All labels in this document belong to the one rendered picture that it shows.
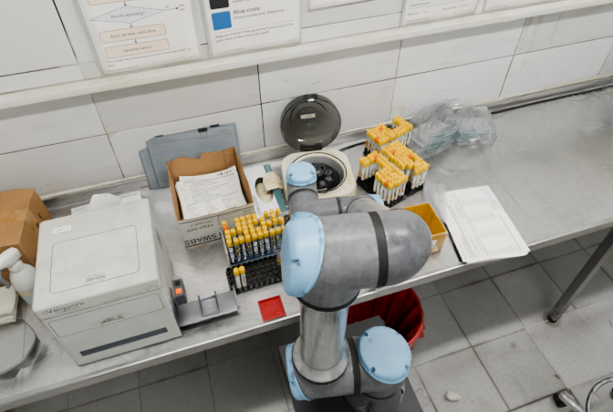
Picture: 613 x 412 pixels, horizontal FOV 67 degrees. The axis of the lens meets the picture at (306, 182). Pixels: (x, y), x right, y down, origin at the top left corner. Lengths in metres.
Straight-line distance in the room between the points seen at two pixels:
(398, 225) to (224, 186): 1.04
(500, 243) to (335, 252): 1.05
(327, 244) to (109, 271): 0.68
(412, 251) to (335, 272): 0.12
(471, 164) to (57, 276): 1.44
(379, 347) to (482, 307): 1.57
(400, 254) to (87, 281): 0.79
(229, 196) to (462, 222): 0.79
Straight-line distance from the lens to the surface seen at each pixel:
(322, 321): 0.81
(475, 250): 1.61
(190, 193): 1.65
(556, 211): 1.85
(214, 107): 1.63
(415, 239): 0.70
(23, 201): 1.67
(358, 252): 0.67
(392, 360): 1.05
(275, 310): 1.42
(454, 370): 2.38
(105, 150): 1.71
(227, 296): 1.41
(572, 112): 2.35
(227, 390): 2.28
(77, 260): 1.27
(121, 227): 1.29
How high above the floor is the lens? 2.11
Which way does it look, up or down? 46 degrees down
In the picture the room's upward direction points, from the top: straight up
